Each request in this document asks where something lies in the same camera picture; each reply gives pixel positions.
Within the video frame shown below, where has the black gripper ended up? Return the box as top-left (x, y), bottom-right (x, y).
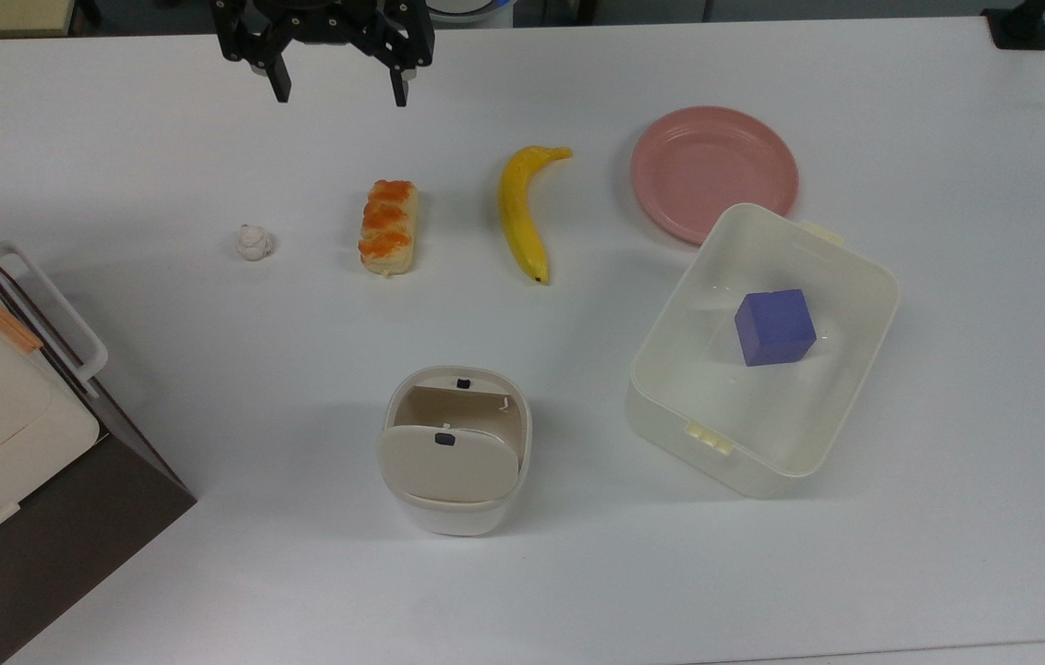
top-left (213, 0), bottom-right (435, 108)

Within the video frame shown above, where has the cream swing-lid trash bin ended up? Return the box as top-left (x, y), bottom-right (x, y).
top-left (376, 366), bottom-right (534, 537)

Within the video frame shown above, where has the bread with orange topping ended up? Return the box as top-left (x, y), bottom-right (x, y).
top-left (358, 179), bottom-right (419, 277)

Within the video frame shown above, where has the blue and white round object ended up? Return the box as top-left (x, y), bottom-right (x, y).
top-left (430, 0), bottom-right (516, 29)

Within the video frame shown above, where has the yellow banana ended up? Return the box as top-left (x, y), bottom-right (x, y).
top-left (498, 145), bottom-right (574, 285)

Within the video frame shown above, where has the pink plate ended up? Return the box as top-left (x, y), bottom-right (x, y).
top-left (630, 106), bottom-right (800, 246)

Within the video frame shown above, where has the translucent plastic storage container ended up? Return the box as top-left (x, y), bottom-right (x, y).
top-left (626, 203), bottom-right (902, 500)

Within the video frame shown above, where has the purple cube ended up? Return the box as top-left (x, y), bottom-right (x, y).
top-left (735, 288), bottom-right (819, 368)

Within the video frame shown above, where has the dark brown drawer box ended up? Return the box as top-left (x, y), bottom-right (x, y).
top-left (0, 201), bottom-right (198, 665)

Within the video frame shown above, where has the black table clamp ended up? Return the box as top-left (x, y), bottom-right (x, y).
top-left (981, 0), bottom-right (1045, 52)

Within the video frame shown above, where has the white drawer handle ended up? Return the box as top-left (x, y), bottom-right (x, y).
top-left (0, 242), bottom-right (109, 398)

